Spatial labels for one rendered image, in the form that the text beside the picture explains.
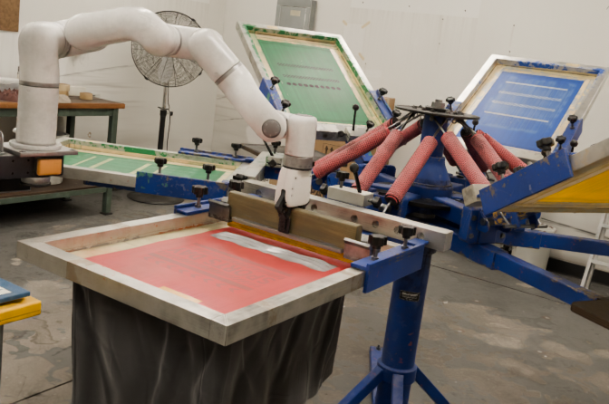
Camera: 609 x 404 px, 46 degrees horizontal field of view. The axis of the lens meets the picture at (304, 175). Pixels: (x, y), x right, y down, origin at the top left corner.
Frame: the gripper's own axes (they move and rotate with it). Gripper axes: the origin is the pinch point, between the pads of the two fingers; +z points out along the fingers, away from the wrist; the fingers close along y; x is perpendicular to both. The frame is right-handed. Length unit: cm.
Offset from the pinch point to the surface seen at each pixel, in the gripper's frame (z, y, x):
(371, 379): 71, -74, -5
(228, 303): 5.9, 44.1, 16.9
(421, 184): -4, -76, 2
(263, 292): 5.9, 33.4, 17.4
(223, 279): 5.9, 34.3, 7.2
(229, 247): 5.9, 14.7, -7.4
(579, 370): 101, -229, 41
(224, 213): 1.4, 2.8, -19.9
